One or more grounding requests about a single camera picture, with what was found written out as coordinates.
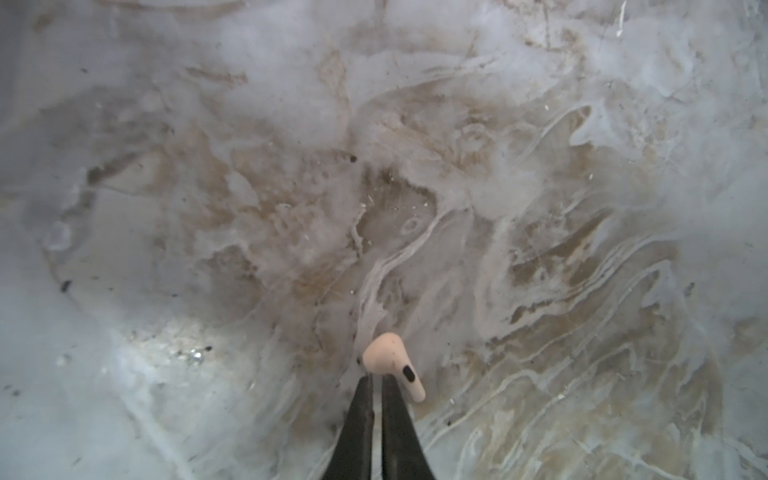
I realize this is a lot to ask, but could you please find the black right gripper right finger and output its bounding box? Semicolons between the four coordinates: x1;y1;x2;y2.
381;374;435;480

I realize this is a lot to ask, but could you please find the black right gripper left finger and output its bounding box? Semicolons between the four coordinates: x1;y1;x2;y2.
321;375;375;480

